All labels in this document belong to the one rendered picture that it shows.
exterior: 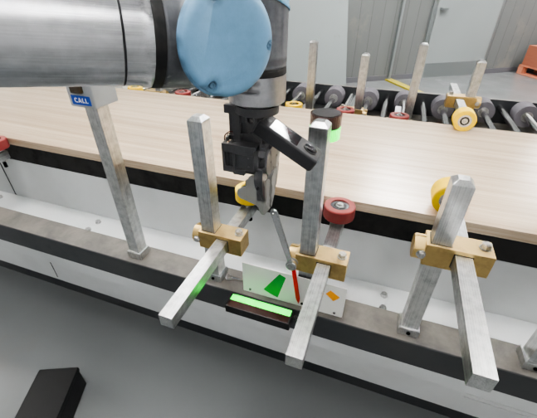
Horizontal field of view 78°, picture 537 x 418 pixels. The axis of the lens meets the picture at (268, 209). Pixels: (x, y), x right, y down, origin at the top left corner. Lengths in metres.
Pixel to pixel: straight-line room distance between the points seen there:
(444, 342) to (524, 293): 0.29
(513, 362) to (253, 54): 0.83
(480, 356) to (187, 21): 0.52
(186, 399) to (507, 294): 1.18
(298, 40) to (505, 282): 4.55
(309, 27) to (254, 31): 4.96
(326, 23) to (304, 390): 4.73
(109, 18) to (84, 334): 1.69
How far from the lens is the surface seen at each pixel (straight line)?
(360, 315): 0.88
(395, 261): 1.01
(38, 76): 0.31
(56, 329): 1.97
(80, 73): 0.31
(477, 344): 0.57
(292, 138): 0.55
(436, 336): 0.91
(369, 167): 1.08
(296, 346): 0.62
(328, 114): 0.65
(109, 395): 1.66
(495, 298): 1.10
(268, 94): 0.51
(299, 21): 5.23
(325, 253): 0.76
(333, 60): 5.38
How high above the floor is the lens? 1.37
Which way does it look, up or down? 34 degrees down
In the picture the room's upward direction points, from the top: straight up
